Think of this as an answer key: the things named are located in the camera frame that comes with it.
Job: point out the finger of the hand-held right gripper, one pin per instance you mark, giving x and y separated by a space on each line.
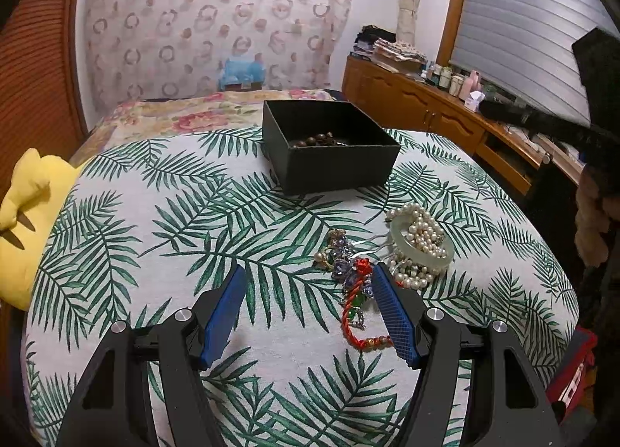
533 118

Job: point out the dark folded clothes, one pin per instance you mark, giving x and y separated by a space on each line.
375 35

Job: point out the pink bottle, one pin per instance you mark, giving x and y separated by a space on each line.
471 84

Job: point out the black jewelry box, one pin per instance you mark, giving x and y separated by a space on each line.
334 171

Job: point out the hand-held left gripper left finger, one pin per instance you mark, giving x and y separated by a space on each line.
225 316

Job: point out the tissue box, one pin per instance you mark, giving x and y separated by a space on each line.
474 101

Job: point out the green bead jewelry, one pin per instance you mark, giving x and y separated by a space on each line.
357 305

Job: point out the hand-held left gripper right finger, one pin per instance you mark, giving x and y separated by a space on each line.
395 316

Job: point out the yellow plush toy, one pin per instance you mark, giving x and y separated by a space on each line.
34 234

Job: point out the wooden sideboard cabinet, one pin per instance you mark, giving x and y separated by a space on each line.
411 98

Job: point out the palm leaf printed cloth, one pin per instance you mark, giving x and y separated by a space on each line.
145 234

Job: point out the circle patterned curtain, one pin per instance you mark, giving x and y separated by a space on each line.
193 16

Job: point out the pale jade bangle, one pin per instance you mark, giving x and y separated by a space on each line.
427 259

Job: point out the blue plush toy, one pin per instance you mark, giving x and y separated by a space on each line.
242 72

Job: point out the row of toiletry bottles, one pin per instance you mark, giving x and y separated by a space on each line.
443 76

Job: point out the floral blanket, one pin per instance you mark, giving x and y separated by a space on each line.
169 113

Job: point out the floral folded cloth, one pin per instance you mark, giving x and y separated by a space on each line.
402 51

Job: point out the red box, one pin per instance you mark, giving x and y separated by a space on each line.
574 374

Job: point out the purple crystal hair comb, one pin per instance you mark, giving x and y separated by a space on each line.
339 265

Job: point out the grey window blind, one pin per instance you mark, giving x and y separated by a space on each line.
513 16

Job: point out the person's right hand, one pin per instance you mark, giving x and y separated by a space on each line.
590 219

